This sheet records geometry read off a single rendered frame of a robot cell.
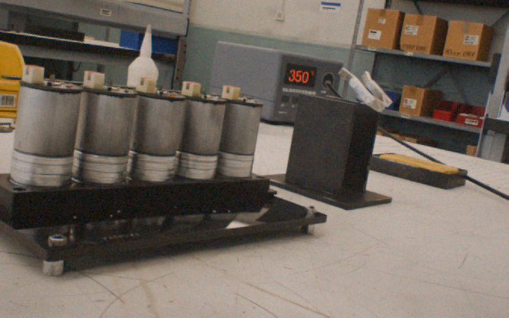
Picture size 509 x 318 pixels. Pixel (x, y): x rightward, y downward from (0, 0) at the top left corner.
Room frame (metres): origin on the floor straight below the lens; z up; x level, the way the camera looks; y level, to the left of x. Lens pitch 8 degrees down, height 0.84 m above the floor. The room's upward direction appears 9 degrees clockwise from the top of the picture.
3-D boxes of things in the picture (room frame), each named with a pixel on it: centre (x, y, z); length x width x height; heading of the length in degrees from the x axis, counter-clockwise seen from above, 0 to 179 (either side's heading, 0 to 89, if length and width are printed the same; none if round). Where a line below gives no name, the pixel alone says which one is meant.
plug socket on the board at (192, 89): (0.32, 0.03, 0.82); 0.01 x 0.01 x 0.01; 47
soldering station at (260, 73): (0.89, -0.02, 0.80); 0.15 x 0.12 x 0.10; 37
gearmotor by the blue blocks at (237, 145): (0.34, 0.01, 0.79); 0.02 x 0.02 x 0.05
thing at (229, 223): (0.29, 0.03, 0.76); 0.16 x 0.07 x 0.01; 137
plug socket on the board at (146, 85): (0.30, 0.05, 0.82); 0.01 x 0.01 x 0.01; 47
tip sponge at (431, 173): (0.57, -0.15, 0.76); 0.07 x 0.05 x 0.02; 56
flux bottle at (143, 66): (0.71, 0.13, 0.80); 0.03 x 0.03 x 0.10
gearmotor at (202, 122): (0.32, 0.03, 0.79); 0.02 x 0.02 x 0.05
